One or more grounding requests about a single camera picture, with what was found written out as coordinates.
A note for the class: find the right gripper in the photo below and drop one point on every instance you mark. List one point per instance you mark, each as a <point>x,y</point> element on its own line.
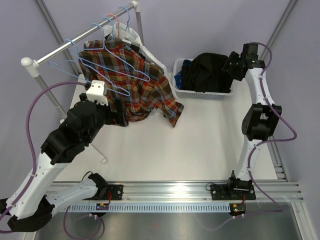
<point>233,57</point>

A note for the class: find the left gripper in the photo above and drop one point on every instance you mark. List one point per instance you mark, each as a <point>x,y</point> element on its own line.
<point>118,117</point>

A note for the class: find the blue plaid shirt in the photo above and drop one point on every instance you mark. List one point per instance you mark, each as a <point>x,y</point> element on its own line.
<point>179,76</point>

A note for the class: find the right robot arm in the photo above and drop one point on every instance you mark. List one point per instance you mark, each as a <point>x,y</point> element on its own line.
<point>259,123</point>

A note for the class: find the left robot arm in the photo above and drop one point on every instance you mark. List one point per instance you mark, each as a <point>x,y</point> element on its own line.
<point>36,207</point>

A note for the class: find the red brown plaid shirt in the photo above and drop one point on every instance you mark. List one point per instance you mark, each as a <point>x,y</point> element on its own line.
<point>144,96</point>

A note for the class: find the grey black checked shirt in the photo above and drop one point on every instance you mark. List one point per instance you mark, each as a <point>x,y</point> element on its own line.
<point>134,47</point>

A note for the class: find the white shirt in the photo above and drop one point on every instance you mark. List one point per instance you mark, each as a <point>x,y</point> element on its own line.
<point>149,56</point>

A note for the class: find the blue hanger of white shirt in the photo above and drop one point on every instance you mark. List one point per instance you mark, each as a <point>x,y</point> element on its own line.
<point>124,31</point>

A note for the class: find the blue hanger of red shirt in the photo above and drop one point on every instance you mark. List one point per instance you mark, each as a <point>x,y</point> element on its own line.
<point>110,31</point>

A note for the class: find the white plastic basket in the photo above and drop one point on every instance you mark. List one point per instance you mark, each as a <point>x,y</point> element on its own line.
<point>193,94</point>

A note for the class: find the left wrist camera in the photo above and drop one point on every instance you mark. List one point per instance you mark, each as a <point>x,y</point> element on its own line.
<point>97,92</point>

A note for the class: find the white slotted cable duct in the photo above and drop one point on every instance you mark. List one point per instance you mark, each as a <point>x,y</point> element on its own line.
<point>150,208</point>

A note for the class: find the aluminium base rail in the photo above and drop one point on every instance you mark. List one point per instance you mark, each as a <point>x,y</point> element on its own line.
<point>198,192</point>

